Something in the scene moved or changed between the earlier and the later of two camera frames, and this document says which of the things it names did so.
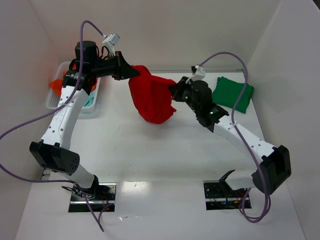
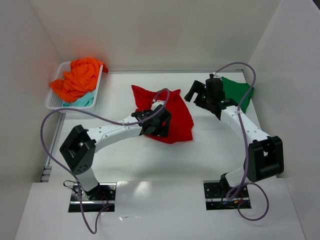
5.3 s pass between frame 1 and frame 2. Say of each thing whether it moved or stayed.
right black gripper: moved
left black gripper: moved
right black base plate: stayed
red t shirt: moved
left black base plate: stayed
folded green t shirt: stayed
